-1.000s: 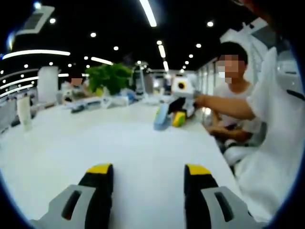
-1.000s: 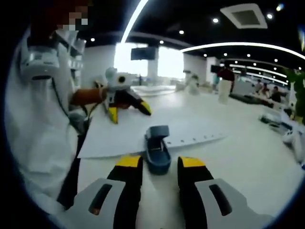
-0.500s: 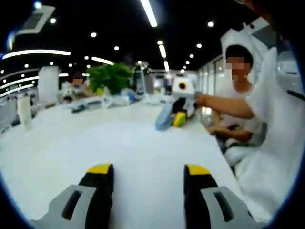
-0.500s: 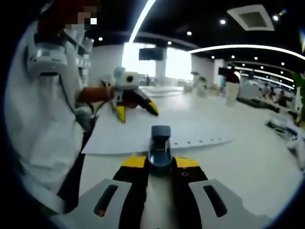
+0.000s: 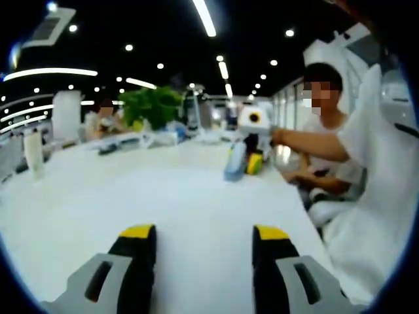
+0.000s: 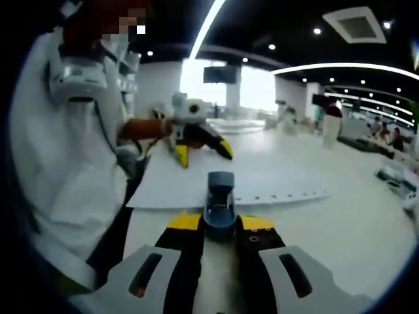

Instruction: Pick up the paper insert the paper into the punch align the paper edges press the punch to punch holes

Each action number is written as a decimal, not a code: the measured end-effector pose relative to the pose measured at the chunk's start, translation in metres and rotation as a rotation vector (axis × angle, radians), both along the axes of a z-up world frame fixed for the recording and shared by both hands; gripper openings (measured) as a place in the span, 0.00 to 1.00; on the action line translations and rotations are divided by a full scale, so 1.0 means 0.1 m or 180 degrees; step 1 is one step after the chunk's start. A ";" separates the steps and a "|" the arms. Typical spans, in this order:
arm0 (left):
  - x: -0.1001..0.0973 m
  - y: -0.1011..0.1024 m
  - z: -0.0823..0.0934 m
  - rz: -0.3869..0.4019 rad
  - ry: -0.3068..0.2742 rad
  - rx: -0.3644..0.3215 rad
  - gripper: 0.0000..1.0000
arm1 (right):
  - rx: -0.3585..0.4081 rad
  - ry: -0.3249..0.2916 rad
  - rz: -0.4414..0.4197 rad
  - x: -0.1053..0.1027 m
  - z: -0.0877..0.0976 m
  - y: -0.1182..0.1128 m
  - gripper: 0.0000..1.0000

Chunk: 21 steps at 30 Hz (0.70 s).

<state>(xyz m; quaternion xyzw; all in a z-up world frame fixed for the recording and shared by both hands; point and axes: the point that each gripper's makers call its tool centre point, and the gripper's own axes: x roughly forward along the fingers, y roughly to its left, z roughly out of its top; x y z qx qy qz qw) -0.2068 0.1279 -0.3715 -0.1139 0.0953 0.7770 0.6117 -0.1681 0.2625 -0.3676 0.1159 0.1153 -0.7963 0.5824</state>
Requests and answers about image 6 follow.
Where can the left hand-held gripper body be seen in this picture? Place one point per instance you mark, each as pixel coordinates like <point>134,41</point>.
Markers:
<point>183,114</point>

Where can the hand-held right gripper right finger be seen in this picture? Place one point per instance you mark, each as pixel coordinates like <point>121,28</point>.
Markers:
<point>258,242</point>

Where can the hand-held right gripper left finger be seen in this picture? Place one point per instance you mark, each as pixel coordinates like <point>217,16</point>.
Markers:
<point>181,248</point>

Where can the white paper sheet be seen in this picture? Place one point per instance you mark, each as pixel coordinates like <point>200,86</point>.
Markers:
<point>262,176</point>

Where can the ceiling light strips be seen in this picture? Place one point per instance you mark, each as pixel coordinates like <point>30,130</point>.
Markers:
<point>204,32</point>

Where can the tall cream cup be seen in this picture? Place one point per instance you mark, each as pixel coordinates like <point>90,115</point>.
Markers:
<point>331,134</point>

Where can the person in white shirt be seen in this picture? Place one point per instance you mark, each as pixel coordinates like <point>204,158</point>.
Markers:
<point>65,180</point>

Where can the black flat bag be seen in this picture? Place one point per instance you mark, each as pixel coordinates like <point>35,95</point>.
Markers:
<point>366,147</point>

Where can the ceiling spot lights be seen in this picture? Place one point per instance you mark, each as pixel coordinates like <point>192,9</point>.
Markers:
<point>317,31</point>

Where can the grey desk organiser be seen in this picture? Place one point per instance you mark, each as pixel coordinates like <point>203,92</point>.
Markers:
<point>396,180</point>

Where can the ceiling air vent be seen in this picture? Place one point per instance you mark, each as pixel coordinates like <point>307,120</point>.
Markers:
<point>355,26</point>

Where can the large wall television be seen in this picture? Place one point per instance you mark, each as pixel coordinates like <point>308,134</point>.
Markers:
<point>220,74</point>

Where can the small wall television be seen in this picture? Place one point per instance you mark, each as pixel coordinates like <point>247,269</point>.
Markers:
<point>319,99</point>

